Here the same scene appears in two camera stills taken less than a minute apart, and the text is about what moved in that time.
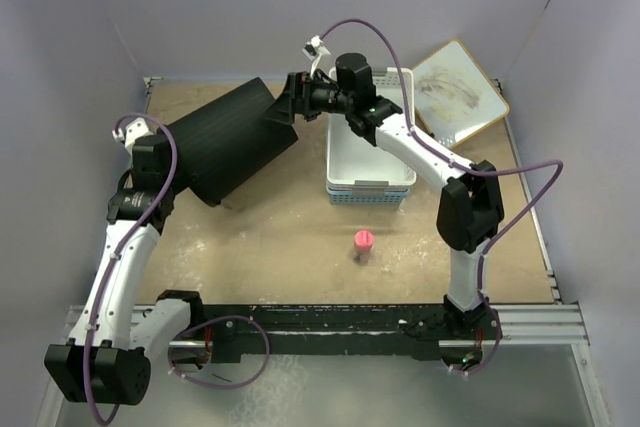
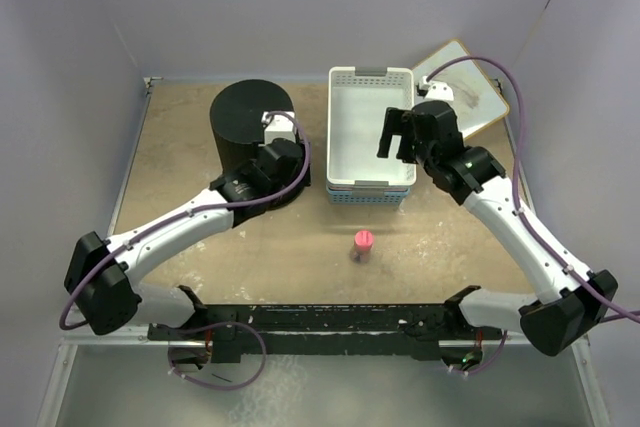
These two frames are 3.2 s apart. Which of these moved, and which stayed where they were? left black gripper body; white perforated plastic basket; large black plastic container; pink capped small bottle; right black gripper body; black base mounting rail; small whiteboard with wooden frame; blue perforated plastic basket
Moved: right black gripper body; left black gripper body; large black plastic container
Stayed: small whiteboard with wooden frame; blue perforated plastic basket; white perforated plastic basket; black base mounting rail; pink capped small bottle
